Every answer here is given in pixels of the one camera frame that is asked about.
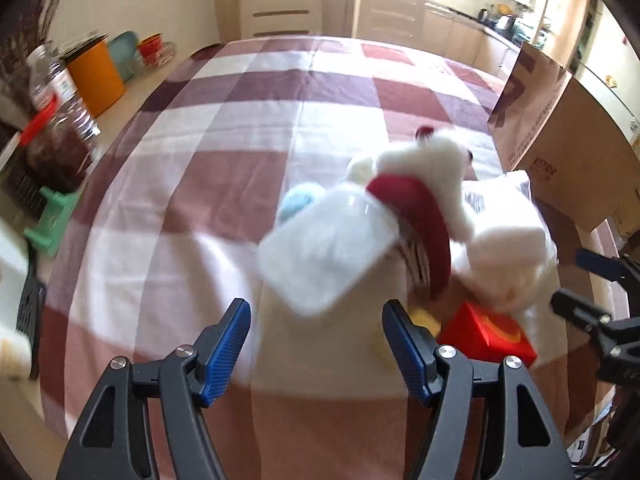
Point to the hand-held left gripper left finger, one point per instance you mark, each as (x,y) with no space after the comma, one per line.
(227,355)

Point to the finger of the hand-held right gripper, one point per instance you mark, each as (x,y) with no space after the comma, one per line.
(600,261)
(587,312)

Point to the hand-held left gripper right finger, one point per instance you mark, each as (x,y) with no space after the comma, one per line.
(405,355)

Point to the blue pompom hair clip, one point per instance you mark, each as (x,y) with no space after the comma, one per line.
(297,201)

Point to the small yellow toy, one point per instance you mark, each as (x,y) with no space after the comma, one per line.
(425,321)

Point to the red box with yellow arch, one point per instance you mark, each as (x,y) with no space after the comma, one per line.
(480,332)

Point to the clear plastic box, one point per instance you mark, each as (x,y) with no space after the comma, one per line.
(320,255)

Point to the brown cardboard box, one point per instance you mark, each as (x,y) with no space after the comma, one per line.
(555,130)

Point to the white plush toy red scarf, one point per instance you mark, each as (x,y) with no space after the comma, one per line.
(430,170)

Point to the checkered tablecloth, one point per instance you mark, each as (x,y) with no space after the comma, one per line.
(225,160)

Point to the black mesh tray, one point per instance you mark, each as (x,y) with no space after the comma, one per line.
(30,320)

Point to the green plastic stand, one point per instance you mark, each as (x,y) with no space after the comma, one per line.
(50,220)

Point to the toaster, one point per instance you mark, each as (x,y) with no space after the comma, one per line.
(505,22)

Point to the kitchen counter cabinets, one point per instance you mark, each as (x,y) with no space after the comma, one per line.
(465,37)

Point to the kettle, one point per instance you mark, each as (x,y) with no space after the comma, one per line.
(483,15)

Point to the glass jar with red label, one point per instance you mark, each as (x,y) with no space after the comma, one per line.
(55,120)

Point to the orange cylindrical container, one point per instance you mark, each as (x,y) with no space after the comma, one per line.
(97,80)

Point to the teal plastic container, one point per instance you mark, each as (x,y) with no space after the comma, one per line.
(125,55)

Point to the beige drawer cabinet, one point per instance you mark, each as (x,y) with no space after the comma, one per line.
(280,5)

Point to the dried plant branches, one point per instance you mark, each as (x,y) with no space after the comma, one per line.
(25,35)

